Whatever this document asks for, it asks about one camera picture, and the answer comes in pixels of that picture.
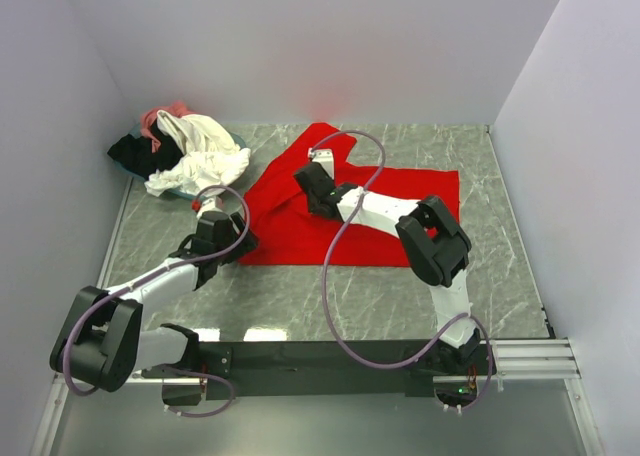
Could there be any white t shirt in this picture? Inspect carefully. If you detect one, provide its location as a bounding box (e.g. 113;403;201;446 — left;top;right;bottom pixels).
145;110;251;197

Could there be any black t shirt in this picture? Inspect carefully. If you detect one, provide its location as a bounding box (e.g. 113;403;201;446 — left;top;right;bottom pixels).
107;122;184;180

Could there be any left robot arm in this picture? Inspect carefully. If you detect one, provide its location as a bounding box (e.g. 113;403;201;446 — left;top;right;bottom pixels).
49;211;258;396

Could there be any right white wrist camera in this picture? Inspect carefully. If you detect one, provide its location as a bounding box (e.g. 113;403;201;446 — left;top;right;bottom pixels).
308;148;335;179

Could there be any pink t shirt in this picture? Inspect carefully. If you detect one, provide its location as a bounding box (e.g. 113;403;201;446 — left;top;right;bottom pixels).
139;101;192;140

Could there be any red t shirt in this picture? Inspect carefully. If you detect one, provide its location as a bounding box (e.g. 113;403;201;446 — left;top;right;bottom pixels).
241;123;459;267

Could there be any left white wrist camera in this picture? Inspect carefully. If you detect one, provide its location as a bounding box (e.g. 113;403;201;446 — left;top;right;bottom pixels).
191;196;224;220

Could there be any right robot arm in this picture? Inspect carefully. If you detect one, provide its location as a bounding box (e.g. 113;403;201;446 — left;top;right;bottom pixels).
294;162;487;375

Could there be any teal laundry basket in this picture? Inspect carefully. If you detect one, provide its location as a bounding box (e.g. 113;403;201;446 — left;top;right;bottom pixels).
112;121;249;206

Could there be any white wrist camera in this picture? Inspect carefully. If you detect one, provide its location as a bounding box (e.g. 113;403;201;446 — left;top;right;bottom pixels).
191;196;224;220
308;148;335;179

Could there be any black base crossbar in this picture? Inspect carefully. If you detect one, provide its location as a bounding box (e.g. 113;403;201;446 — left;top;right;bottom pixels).
197;339;451;402

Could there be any aluminium frame rail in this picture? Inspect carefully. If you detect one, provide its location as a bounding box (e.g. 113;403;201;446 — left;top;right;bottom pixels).
31;339;602;455

